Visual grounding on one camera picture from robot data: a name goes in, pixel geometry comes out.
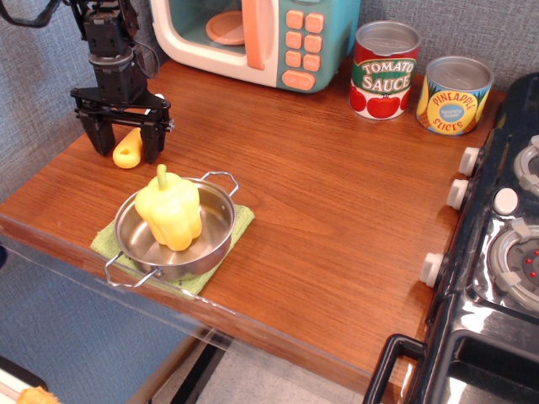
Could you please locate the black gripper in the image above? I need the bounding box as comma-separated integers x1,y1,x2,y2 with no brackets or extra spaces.
71,56,174,163

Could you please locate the yellow handled toy knife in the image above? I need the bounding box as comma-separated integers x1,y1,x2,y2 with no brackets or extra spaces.
113,127,143,169

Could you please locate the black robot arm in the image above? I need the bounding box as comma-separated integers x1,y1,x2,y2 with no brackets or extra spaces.
71,1,173,163

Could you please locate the white stove knob bottom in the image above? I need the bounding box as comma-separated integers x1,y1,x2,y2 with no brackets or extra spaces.
419,252,444,288

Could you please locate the white stove knob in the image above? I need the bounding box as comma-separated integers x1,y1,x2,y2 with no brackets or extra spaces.
419,252,444,288
458,147,481,177
446,179,469,210

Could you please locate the white stove knob middle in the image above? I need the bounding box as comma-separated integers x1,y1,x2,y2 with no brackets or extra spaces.
446,179,469,210

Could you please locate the white stove knob top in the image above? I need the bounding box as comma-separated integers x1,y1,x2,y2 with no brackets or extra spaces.
458,147,481,177

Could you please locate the black toy stove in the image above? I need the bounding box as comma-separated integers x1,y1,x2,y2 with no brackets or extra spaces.
364,73,538,403

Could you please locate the yellow toy bell pepper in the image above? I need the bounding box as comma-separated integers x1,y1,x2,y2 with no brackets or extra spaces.
135,164,202,252

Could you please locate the green cloth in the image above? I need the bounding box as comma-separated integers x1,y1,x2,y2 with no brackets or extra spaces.
90,205,255,295

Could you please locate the small steel pan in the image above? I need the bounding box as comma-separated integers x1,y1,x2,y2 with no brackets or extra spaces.
104,164,239,289

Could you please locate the toy microwave oven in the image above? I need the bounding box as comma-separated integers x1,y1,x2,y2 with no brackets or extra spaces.
151,1,360,93

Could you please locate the tomato sauce can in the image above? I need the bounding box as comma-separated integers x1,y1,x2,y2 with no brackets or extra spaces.
349,20,421,120

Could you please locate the pineapple slices can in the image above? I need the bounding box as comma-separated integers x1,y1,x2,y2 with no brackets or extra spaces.
416,56,494,136

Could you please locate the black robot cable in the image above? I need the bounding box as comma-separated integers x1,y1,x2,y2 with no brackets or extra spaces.
0,0,161,80

